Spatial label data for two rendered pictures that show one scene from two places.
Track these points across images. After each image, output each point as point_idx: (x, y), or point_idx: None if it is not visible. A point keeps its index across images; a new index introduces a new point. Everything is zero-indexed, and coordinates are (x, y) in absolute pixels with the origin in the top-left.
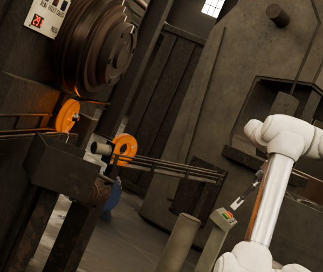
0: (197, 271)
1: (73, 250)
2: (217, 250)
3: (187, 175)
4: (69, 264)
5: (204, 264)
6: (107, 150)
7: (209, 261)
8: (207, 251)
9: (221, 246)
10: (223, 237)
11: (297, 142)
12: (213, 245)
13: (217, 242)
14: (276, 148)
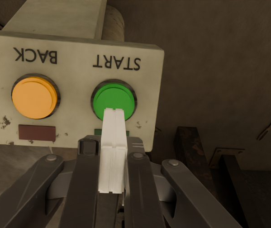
0: (104, 9)
1: (205, 163)
2: (100, 7)
3: None
4: (190, 145)
5: (103, 8)
6: None
7: (103, 2)
8: (101, 28)
9: (29, 1)
10: (96, 28)
11: None
12: (99, 29)
13: (98, 30)
14: None
